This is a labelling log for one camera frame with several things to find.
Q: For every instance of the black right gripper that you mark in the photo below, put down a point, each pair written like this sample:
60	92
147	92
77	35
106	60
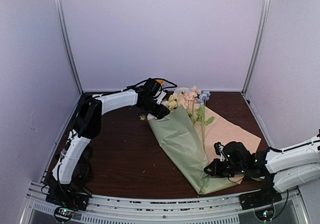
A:
216	172

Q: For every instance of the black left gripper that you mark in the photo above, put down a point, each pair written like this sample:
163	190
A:
159	113

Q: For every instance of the pale pink rose stem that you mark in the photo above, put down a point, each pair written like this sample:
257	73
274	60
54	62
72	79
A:
147	117

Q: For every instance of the white round bowl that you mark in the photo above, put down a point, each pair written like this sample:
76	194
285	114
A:
181	90

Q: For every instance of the green wrapping paper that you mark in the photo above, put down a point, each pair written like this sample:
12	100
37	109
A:
177	137

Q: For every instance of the peach wrapping paper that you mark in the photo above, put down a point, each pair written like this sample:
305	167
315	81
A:
223	131

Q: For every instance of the pink fake flower stem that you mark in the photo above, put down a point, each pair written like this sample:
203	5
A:
191	102

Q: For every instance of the blue fake flower stem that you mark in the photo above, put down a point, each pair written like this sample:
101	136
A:
203	97

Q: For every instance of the cream fake flower bunch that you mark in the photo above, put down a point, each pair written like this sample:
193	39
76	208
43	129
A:
172	102

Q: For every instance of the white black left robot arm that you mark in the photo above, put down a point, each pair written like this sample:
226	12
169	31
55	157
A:
146	95

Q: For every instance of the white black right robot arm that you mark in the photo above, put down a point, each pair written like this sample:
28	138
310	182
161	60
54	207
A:
281	168

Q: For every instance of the patterned cup yellow inside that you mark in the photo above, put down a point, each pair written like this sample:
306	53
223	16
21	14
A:
161	82

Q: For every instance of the black printed ribbon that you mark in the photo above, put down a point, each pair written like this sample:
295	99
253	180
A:
85	173

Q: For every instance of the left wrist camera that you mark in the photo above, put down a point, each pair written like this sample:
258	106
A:
159	96

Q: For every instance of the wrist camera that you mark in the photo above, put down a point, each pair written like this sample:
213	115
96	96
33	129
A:
159	96
218	147

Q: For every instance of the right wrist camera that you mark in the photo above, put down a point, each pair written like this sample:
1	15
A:
218	147

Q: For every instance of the aluminium front rail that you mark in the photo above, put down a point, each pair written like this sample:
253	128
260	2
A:
107	209

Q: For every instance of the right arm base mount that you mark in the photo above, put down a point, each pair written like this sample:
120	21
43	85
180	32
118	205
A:
262	202

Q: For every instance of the left aluminium frame post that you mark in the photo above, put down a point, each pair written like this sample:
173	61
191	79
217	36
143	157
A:
67	45

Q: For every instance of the aluminium frame post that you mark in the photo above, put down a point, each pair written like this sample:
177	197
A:
264	14
67	45

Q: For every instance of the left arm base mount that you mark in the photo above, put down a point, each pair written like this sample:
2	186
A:
68	198

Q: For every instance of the right aluminium frame post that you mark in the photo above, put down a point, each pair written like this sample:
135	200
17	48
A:
264	14

